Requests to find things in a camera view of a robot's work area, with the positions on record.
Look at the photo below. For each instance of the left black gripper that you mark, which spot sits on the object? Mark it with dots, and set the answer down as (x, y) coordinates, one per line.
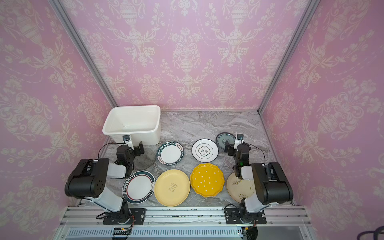
(137, 150)

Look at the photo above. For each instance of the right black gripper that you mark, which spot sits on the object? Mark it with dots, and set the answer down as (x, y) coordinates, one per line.
(231, 148)

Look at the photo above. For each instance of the large green red rimmed plate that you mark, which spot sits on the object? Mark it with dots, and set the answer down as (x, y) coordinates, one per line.
(139, 187)

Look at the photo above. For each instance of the yellow polka dot plate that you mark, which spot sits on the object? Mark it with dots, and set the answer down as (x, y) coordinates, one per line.
(207, 180)

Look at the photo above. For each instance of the pale yellow round plate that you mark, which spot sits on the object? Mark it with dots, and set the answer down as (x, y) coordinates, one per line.
(172, 188)

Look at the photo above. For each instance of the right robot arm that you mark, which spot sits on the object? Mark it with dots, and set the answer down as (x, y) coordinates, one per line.
(271, 184)

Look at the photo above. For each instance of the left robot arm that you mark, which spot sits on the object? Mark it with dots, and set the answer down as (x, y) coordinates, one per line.
(88, 181)

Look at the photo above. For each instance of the white plastic bin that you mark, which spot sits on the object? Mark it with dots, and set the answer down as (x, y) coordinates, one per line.
(141, 123)

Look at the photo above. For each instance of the small blue patterned plate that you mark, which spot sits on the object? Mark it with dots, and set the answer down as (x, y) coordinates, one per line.
(223, 138)

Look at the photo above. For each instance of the clear glass plate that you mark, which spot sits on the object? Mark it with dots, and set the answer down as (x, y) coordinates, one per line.
(146, 160)

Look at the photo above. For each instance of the small green lettered rim plate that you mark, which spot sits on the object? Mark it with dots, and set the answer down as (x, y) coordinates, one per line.
(170, 153)

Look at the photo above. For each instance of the beige plate brown rim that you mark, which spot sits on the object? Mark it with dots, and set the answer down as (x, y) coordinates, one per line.
(239, 189)

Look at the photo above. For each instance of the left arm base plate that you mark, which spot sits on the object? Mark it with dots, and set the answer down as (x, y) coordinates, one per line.
(134, 217)

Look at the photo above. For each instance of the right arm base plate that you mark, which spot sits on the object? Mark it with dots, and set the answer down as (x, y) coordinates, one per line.
(234, 216)

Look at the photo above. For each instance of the aluminium mounting rail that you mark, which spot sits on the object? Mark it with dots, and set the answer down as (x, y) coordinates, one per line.
(187, 223)

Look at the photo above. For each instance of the left corner aluminium post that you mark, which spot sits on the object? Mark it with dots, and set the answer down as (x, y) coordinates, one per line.
(74, 35)

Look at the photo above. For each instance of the corner aluminium post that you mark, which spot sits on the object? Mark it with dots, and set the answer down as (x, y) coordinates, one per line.
(74, 35)
(296, 37)

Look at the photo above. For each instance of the right corner aluminium post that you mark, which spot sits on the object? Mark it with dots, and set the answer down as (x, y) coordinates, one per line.
(296, 37)

